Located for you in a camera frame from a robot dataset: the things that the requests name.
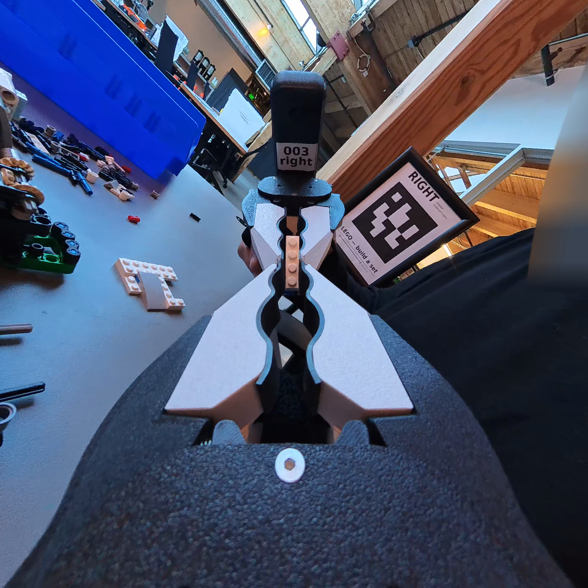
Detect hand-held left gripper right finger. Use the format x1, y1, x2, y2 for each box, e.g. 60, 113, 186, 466
301, 264, 414, 443

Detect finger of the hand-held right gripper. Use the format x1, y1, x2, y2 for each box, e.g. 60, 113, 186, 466
299, 205, 334, 268
251, 203, 287, 273

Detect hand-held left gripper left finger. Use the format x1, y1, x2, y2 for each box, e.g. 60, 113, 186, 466
164, 262, 282, 443

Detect white long lego plate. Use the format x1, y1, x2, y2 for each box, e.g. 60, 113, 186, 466
284, 236, 302, 293

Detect white lego plate assembly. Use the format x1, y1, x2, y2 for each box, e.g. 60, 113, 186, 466
115, 257, 186, 313

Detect black lego axle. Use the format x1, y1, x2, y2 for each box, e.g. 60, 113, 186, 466
0, 383, 46, 401

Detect green black lego technic assembly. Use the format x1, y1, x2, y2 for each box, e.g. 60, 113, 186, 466
0, 209, 82, 275

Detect pile of small lego pins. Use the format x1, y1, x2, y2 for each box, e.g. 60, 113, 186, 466
9, 117, 141, 203

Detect partly built lego technic vehicle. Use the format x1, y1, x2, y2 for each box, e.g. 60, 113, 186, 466
0, 66, 51, 226

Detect person's right hand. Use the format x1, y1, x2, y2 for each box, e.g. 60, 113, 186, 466
237, 240, 266, 278

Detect long work desk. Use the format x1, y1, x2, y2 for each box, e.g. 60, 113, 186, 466
177, 80, 273, 184

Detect black framed marker sign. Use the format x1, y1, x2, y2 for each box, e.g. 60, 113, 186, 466
335, 147, 481, 288

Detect blue plastic bin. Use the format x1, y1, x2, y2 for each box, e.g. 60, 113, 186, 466
0, 0, 207, 181

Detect red wall box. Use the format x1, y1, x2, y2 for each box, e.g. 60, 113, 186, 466
326, 31, 351, 61

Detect wooden post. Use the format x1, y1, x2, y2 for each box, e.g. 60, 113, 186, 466
317, 0, 588, 203

